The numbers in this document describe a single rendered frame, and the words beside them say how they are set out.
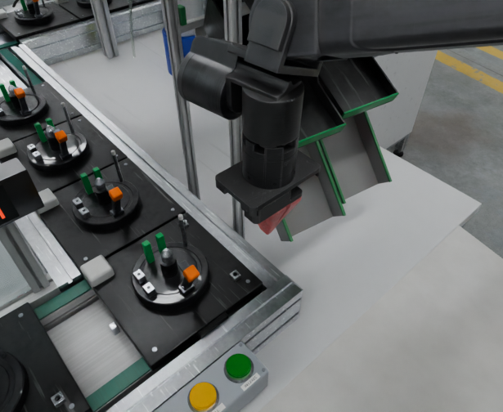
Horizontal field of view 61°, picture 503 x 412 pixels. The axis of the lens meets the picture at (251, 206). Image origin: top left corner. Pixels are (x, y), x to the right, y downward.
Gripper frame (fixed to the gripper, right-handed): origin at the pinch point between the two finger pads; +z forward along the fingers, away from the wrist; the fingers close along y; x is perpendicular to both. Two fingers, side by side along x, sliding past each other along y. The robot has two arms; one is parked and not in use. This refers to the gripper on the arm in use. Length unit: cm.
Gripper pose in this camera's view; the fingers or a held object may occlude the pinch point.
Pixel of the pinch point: (265, 226)
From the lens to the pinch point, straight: 53.1
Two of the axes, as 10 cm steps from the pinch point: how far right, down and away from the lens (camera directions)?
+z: -0.1, 6.9, 7.2
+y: -7.5, 4.7, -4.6
